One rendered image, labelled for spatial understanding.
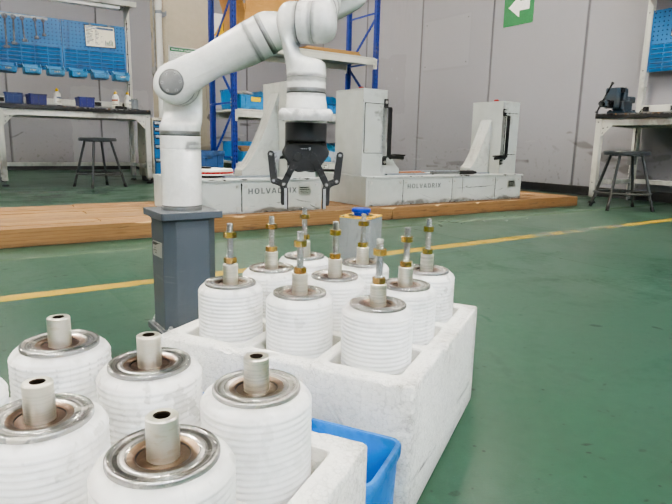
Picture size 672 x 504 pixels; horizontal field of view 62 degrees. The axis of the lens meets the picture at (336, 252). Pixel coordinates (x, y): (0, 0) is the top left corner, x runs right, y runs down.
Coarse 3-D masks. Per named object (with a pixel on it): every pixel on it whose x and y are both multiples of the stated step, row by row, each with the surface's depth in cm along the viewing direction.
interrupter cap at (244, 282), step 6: (222, 276) 87; (240, 276) 87; (246, 276) 87; (210, 282) 84; (216, 282) 84; (222, 282) 85; (240, 282) 85; (246, 282) 84; (252, 282) 83; (216, 288) 81; (222, 288) 80; (228, 288) 80; (234, 288) 81; (240, 288) 81
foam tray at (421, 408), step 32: (192, 352) 79; (224, 352) 77; (416, 352) 79; (448, 352) 82; (320, 384) 71; (352, 384) 69; (384, 384) 68; (416, 384) 67; (448, 384) 84; (320, 416) 72; (352, 416) 70; (384, 416) 68; (416, 416) 68; (448, 416) 86; (416, 448) 70; (416, 480) 72
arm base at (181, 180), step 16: (160, 144) 128; (176, 144) 126; (192, 144) 128; (176, 160) 127; (192, 160) 128; (176, 176) 127; (192, 176) 129; (176, 192) 128; (192, 192) 129; (176, 208) 129; (192, 208) 130
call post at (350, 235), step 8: (344, 224) 116; (352, 224) 115; (376, 224) 117; (344, 232) 116; (352, 232) 115; (360, 232) 115; (368, 232) 114; (376, 232) 117; (344, 240) 116; (352, 240) 116; (360, 240) 115; (368, 240) 114; (344, 248) 117; (352, 248) 116; (344, 256) 117; (352, 256) 116
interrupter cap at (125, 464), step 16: (144, 432) 40; (192, 432) 40; (208, 432) 40; (112, 448) 38; (128, 448) 38; (144, 448) 39; (192, 448) 39; (208, 448) 38; (112, 464) 36; (128, 464) 36; (144, 464) 37; (176, 464) 37; (192, 464) 36; (208, 464) 36; (112, 480) 35; (128, 480) 34; (144, 480) 34; (160, 480) 34; (176, 480) 35
